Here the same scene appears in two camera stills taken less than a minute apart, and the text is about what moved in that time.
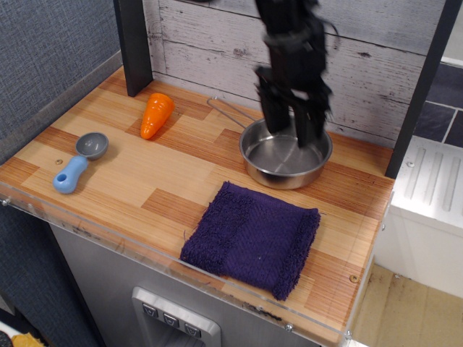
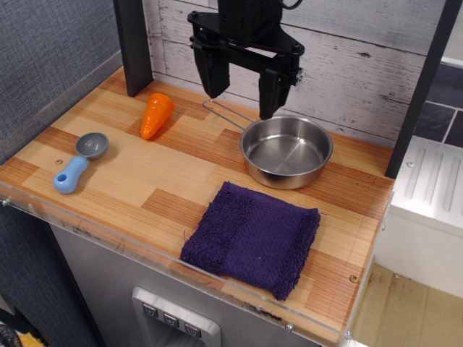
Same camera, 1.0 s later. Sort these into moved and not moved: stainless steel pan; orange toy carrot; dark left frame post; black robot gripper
Moved: black robot gripper
Not moved: stainless steel pan; orange toy carrot; dark left frame post
